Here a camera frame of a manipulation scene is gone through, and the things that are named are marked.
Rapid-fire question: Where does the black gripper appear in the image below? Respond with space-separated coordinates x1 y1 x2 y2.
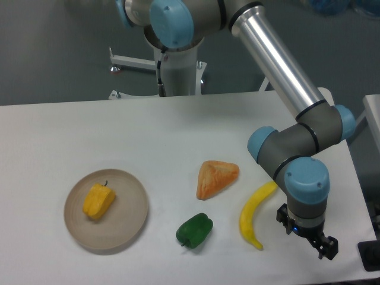
276 203 338 260

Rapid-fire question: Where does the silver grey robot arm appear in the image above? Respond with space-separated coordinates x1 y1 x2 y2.
116 1 355 259

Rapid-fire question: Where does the green bell pepper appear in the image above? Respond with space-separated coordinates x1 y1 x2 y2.
176 213 213 249

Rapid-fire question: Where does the beige round plate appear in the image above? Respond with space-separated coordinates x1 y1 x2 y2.
64 169 148 255

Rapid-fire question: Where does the yellow bell pepper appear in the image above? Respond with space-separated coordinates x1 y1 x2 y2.
83 181 116 220

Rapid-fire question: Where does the yellow banana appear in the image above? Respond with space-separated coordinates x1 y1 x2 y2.
239 181 278 251

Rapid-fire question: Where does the black device at table edge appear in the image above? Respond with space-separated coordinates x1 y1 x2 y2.
357 240 379 272

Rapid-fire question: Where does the orange triangular pastry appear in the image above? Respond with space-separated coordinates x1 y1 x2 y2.
196 160 240 200

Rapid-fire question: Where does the white furniture at right edge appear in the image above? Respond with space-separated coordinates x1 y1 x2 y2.
353 94 379 237

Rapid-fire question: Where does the blue object top right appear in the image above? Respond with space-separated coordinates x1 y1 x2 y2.
304 0 379 20

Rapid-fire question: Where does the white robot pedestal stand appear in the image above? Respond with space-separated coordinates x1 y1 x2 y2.
107 26 208 100

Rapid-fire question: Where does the black cable on pedestal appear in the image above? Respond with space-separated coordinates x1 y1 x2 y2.
156 44 169 98

